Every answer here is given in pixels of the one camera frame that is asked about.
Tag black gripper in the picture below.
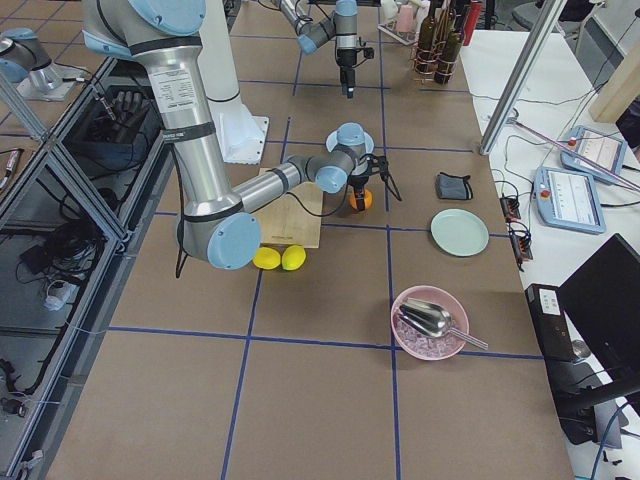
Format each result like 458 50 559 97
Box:
335 34 370 97
347 157 374 209

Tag orange fruit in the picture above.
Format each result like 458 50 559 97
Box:
348 188 373 212

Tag light blue plate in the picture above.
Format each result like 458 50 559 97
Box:
325 127 374 153

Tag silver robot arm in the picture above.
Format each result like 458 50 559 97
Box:
258 0 375 99
83 1 373 270

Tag light green plate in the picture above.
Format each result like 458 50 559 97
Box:
430 209 489 257

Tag bamboo cutting board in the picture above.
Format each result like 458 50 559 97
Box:
253 182 324 249

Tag pink cup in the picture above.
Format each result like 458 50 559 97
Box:
396 4 415 35

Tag grey folded cloth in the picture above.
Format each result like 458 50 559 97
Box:
435 172 474 201

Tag white cup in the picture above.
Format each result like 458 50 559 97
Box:
380 0 398 22

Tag dark brown wine bottle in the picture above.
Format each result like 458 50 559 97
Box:
416 1 437 67

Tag yellow lemon near board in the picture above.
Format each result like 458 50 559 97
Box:
281 245 307 271

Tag dark green wine bottle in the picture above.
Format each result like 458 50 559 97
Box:
434 11 465 85

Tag olive wine bottle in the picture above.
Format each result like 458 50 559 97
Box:
434 0 456 54

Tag yellow lemon outer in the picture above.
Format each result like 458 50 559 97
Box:
252 247 281 270

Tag metal scoop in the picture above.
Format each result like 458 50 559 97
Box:
399 298 488 350

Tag red thermos bottle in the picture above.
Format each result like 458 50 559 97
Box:
462 0 484 46

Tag pink bowl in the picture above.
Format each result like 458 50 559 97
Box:
391 285 470 361

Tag teach pendant tablet near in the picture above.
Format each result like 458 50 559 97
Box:
533 166 606 235

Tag teach pendant tablet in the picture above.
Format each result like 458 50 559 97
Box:
533 166 606 235
560 125 628 182

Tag black desktop box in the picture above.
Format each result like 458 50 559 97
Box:
525 283 591 364

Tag teach pendant tablet far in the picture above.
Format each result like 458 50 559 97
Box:
560 125 628 182

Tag black computer monitor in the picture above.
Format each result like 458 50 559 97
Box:
556 233 639 445

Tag reacher grabber stick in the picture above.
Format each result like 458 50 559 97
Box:
507 116 639 192

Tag white wire cup rack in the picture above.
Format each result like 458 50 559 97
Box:
378 0 423 45

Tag copper wire bottle rack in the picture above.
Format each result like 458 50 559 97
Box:
412 44 441 84

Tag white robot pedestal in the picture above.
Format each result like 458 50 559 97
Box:
198 0 269 165

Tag aluminium frame post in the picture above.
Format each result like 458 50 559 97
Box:
479 0 567 155

